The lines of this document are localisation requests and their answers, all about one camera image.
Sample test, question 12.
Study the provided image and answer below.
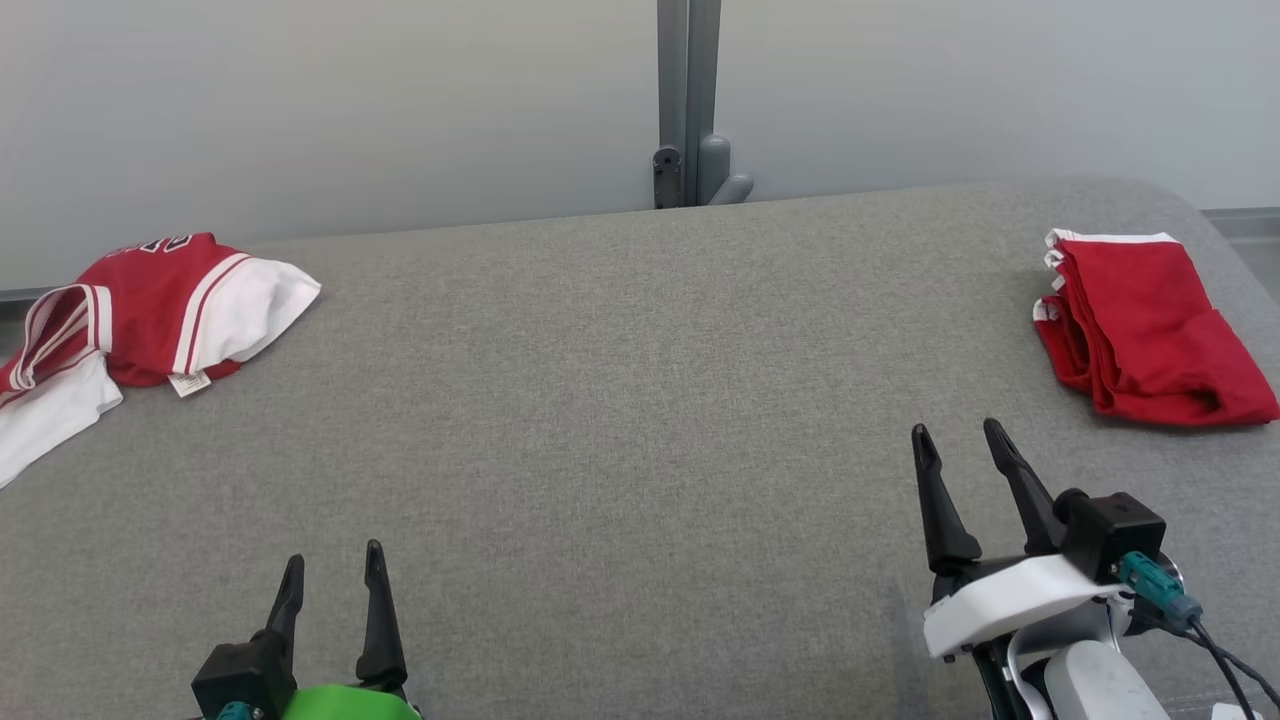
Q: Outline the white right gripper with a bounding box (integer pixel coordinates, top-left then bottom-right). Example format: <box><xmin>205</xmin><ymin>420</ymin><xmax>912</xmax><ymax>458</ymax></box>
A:
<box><xmin>911</xmin><ymin>418</ymin><xmax>1131</xmax><ymax>661</ymax></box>

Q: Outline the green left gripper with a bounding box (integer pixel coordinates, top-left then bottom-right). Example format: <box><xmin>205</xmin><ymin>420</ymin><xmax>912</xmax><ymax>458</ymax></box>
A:
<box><xmin>262</xmin><ymin>540</ymin><xmax>423</xmax><ymax>720</ymax></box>

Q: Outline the red white Bulls jersey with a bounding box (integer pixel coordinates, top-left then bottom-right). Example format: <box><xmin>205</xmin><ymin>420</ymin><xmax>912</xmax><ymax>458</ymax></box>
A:
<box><xmin>0</xmin><ymin>232</ymin><xmax>323</xmax><ymax>491</ymax></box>
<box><xmin>1032</xmin><ymin>228</ymin><xmax>1280</xmax><ymax>429</ymax></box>

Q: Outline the black right cable teal connector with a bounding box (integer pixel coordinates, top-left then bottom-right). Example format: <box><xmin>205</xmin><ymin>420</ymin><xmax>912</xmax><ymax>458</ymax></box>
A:
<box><xmin>1115</xmin><ymin>552</ymin><xmax>1280</xmax><ymax>720</ymax></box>

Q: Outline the grey rounded post bracket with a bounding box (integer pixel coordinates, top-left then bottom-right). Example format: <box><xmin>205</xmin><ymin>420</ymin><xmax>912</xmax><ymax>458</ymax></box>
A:
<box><xmin>698</xmin><ymin>134</ymin><xmax>754</xmax><ymax>207</ymax></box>

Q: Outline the grey metal post bracket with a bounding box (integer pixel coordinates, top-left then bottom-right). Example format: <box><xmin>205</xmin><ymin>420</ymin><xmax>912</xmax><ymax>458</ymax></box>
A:
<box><xmin>653</xmin><ymin>0</ymin><xmax>723</xmax><ymax>210</ymax></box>

